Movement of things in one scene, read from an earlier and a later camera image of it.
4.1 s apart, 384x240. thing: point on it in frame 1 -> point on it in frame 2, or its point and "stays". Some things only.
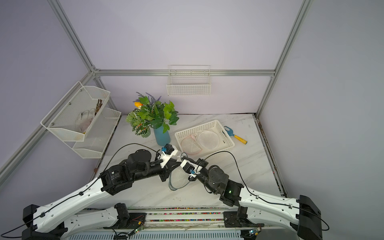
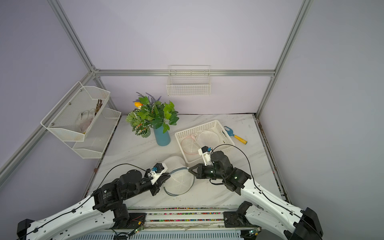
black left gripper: (167, 168) -> (159, 182)
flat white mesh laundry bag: (208, 139) stays
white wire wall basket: (189, 80) stays
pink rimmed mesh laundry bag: (190, 145) stays
